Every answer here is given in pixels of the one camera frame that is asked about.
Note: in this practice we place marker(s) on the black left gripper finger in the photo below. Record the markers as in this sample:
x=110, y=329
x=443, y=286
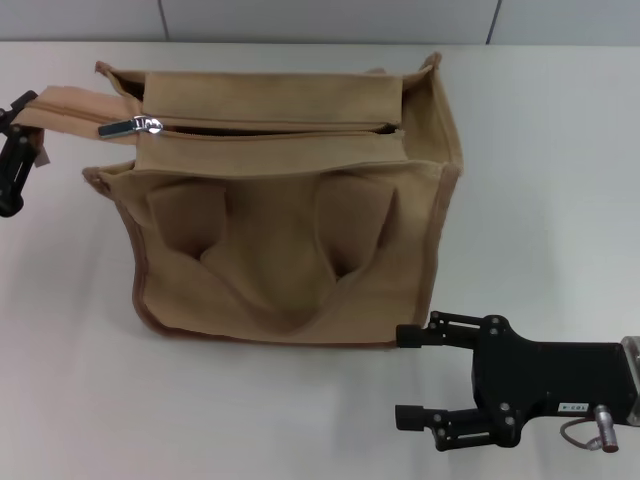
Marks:
x=20, y=107
x=17, y=170

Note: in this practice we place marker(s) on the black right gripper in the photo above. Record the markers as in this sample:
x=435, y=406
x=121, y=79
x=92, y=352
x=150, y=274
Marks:
x=550, y=380

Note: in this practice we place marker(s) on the silver metal zipper pull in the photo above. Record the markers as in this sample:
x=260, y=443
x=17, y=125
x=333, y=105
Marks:
x=120, y=128

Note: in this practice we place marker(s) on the khaki canvas food bag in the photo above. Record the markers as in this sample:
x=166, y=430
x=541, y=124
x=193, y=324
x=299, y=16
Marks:
x=280, y=240

